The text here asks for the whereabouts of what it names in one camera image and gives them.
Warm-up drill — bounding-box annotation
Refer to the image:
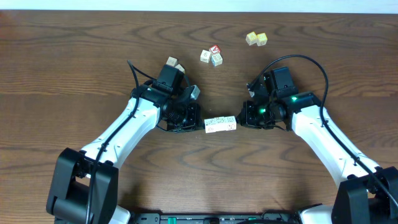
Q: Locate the yellow block left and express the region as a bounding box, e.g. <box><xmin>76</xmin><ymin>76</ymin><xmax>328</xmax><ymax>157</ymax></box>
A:
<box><xmin>246</xmin><ymin>32</ymin><xmax>258</xmax><ymax>45</ymax></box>

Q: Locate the red letter block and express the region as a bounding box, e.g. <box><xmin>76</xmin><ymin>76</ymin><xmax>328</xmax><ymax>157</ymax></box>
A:
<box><xmin>209</xmin><ymin>45</ymin><xmax>221</xmax><ymax>55</ymax></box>

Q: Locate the white block letter O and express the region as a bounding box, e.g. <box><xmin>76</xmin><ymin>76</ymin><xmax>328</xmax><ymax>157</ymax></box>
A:
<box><xmin>215</xmin><ymin>116</ymin><xmax>226</xmax><ymax>131</ymax></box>

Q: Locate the white block red edge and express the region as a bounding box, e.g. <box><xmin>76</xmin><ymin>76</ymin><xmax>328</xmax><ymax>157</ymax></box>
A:
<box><xmin>166</xmin><ymin>57</ymin><xmax>178</xmax><ymax>67</ymax></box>

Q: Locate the yellow block right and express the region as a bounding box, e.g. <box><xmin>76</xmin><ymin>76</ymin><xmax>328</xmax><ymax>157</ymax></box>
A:
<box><xmin>256</xmin><ymin>33</ymin><xmax>268</xmax><ymax>46</ymax></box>

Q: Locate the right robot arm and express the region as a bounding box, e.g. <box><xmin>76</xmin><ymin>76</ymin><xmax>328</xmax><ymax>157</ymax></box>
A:
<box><xmin>237</xmin><ymin>67</ymin><xmax>397</xmax><ymax>223</ymax></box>

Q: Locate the white block yellow edge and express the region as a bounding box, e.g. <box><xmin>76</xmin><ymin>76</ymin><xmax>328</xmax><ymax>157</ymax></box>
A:
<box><xmin>175</xmin><ymin>64</ymin><xmax>185</xmax><ymax>73</ymax></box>

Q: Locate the white block with picture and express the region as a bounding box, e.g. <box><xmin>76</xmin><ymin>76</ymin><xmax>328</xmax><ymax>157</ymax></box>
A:
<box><xmin>224</xmin><ymin>116</ymin><xmax>237</xmax><ymax>131</ymax></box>

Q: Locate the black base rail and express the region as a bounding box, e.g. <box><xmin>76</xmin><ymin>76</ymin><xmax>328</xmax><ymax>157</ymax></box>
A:
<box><xmin>128</xmin><ymin>211</ymin><xmax>301</xmax><ymax>224</ymax></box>

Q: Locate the white block letter A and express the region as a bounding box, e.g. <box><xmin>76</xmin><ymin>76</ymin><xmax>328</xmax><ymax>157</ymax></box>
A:
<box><xmin>204</xmin><ymin>118</ymin><xmax>216</xmax><ymax>133</ymax></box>

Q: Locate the white block near centre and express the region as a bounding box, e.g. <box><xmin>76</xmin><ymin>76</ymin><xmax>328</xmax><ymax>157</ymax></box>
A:
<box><xmin>200</xmin><ymin>50</ymin><xmax>211</xmax><ymax>63</ymax></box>

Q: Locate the white block blue edge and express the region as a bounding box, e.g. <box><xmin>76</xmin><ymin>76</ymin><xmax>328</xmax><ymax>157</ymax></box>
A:
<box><xmin>211</xmin><ymin>53</ymin><xmax>223</xmax><ymax>67</ymax></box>

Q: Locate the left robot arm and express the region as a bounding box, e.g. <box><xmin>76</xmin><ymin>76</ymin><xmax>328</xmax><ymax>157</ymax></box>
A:
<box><xmin>46</xmin><ymin>65</ymin><xmax>203</xmax><ymax>223</ymax></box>

